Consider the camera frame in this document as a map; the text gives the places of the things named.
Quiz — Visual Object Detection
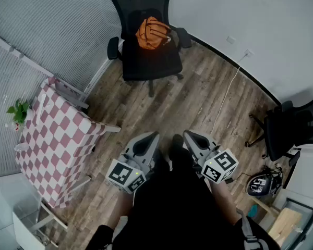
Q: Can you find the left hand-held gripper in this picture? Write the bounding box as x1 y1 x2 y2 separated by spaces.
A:
105 131 161 194

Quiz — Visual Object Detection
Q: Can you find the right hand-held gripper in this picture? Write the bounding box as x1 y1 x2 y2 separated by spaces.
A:
183 130 239 184

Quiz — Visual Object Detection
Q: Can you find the black mesh office chair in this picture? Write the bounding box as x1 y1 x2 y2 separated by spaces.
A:
106 0 192 98

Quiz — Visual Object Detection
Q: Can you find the orange backpack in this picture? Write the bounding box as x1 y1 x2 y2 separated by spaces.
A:
135 16 172 51

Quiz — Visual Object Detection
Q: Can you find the person's left forearm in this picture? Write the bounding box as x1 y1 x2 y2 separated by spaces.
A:
114 189 137 229

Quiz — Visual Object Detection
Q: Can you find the person's right forearm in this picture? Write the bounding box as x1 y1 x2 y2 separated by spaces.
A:
210 181 243 226

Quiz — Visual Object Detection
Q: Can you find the black swivel chair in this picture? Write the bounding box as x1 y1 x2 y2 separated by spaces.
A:
246 94 313 167

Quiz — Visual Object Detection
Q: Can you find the person's black shoe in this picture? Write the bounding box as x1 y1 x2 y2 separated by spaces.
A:
171 133 185 152

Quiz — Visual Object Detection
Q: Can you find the person's black clothing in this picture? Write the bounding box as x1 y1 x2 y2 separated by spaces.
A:
85 148 280 250

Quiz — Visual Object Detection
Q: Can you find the black helmet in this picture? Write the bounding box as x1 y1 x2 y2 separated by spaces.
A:
246 165 284 197

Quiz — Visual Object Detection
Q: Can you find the table with pink checkered cloth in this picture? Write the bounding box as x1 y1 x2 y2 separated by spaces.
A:
15 76 122 209

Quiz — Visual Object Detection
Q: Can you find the light wooden board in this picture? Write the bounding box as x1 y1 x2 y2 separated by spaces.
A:
267 207 303 242

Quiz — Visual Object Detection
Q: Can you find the clear plastic bottle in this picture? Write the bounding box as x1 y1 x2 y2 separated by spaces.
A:
14 142 30 152

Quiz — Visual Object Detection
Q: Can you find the green potted plant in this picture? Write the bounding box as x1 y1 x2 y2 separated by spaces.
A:
5 99 31 132

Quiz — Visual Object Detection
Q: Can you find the white side table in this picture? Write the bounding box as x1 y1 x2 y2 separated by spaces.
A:
12 199 68 250

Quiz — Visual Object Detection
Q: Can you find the white power cable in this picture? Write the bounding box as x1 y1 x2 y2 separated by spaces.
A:
210 52 250 138

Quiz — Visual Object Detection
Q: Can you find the left grey shoulder strap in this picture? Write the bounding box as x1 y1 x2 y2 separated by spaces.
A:
112 215 129 242

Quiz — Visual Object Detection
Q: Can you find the grey shoulder strap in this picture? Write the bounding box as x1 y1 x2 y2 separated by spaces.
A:
112 215 129 242
236 209 270 250

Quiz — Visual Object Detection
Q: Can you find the right grey shoulder strap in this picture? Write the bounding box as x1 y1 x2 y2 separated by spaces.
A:
236 209 270 250

